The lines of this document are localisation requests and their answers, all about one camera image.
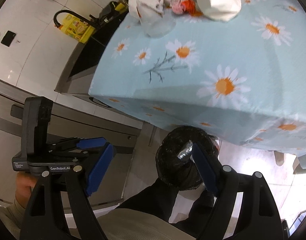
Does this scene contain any clear plastic bag red print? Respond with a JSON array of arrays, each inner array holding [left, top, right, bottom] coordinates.
[[141, 17, 176, 37]]

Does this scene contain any white tissue wad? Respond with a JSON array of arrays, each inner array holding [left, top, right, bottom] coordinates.
[[128, 0, 164, 24]]

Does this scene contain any black trash bin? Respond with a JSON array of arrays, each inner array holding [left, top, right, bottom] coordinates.
[[156, 126, 219, 191]]

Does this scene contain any black kitchen sink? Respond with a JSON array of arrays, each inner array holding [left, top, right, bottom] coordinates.
[[55, 28, 114, 95]]

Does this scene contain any black kitchen faucet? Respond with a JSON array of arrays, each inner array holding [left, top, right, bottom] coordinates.
[[53, 10, 100, 29]]

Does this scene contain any person's left hand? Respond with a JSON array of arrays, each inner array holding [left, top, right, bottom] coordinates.
[[15, 172, 38, 208]]

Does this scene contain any daisy print blue tablecloth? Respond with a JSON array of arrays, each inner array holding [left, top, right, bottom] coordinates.
[[89, 0, 306, 169]]

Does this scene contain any yellow dish soap pouch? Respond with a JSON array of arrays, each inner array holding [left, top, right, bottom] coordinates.
[[59, 14, 95, 44]]

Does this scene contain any black yellow sponge brush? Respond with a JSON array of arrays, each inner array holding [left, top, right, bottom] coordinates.
[[99, 1, 127, 23]]

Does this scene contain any black wall socket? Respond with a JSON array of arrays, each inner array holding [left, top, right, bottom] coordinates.
[[1, 30, 16, 47]]

